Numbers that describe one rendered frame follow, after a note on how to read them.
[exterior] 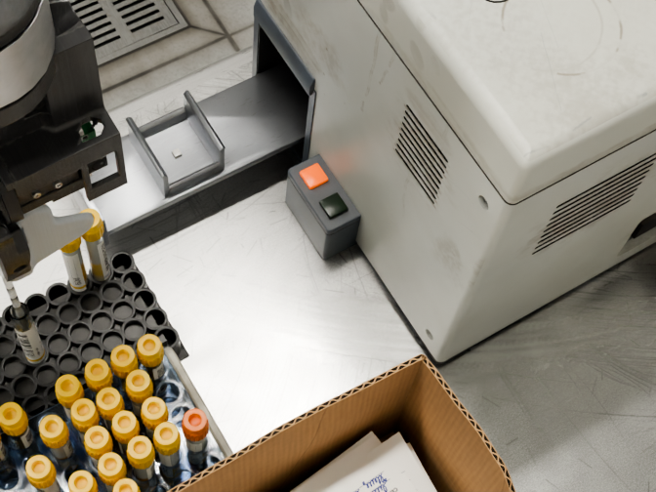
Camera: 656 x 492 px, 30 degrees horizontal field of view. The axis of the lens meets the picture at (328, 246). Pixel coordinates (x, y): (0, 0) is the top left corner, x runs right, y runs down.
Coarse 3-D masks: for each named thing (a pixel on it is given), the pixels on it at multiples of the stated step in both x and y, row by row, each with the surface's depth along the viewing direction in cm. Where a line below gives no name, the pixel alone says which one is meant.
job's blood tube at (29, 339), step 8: (24, 304) 79; (8, 312) 78; (24, 312) 80; (16, 320) 78; (24, 320) 78; (32, 320) 80; (16, 328) 80; (24, 328) 79; (32, 328) 80; (24, 336) 80; (32, 336) 81; (24, 344) 82; (32, 344) 82; (40, 344) 83; (24, 352) 84; (32, 352) 83; (40, 352) 84; (32, 360) 85; (40, 360) 85
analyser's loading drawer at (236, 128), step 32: (224, 96) 94; (256, 96) 94; (288, 96) 94; (128, 128) 90; (160, 128) 92; (192, 128) 92; (224, 128) 93; (256, 128) 93; (288, 128) 93; (128, 160) 91; (160, 160) 91; (192, 160) 91; (224, 160) 90; (256, 160) 92; (128, 192) 90; (160, 192) 90; (192, 192) 90; (128, 224) 89
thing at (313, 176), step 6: (312, 168) 90; (318, 168) 90; (300, 174) 90; (306, 174) 90; (312, 174) 90; (318, 174) 90; (324, 174) 90; (306, 180) 90; (312, 180) 90; (318, 180) 90; (324, 180) 90; (312, 186) 90
